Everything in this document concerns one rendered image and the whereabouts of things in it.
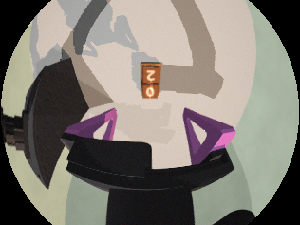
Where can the brown cube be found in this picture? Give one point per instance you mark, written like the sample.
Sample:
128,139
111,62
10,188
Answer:
150,74
149,90

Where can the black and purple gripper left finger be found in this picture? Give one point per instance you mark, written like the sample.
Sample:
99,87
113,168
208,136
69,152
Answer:
87,127

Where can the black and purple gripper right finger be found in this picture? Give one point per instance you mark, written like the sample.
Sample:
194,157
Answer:
219,135

